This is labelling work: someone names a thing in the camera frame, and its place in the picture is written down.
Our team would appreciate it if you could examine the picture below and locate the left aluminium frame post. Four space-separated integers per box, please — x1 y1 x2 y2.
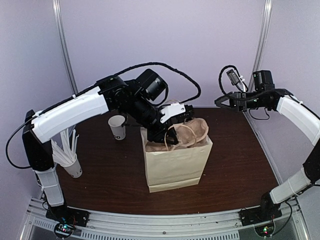
52 0 78 94

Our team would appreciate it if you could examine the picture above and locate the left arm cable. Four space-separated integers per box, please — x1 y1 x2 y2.
5 61 202 170

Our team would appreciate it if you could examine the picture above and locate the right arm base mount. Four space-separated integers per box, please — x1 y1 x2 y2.
238 206 282 238

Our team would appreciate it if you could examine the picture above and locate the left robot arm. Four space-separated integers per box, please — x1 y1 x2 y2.
22 69 186 222

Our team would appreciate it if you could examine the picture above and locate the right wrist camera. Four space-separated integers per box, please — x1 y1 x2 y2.
226 69 248 93

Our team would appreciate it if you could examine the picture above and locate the brown paper bag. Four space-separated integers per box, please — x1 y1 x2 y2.
140 118 213 193

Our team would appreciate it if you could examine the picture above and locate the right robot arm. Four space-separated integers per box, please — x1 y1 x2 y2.
214 70 320 221

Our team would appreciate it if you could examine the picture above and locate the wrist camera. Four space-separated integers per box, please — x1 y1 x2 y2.
160 102 194 124
226 69 248 93

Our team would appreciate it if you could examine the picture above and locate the right aluminium frame post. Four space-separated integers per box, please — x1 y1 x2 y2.
252 0 273 73

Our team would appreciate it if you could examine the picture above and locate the aluminium front rail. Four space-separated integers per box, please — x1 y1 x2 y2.
17 204 311 240

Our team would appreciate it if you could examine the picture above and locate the cardboard cup carrier tray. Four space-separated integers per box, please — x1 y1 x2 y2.
145 118 209 152

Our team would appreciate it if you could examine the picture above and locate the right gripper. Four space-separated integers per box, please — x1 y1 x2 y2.
215 90 268 113

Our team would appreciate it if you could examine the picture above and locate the aluminium frame post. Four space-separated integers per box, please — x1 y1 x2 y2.
252 0 273 73
52 0 78 94

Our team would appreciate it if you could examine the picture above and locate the paper wrapped straws bundle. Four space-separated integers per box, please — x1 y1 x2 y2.
51 128 79 167

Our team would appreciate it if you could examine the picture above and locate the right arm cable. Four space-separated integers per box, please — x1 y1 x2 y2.
218 65 238 101

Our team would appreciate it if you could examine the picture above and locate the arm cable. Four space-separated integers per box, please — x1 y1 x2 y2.
5 61 202 170
218 65 238 101

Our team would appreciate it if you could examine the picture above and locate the white cup holding straws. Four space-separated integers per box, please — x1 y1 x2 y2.
62 155 83 179

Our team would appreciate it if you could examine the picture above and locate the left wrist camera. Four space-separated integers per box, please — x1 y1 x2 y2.
160 102 194 124

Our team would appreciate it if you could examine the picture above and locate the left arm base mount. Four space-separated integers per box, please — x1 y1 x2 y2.
45 206 90 239

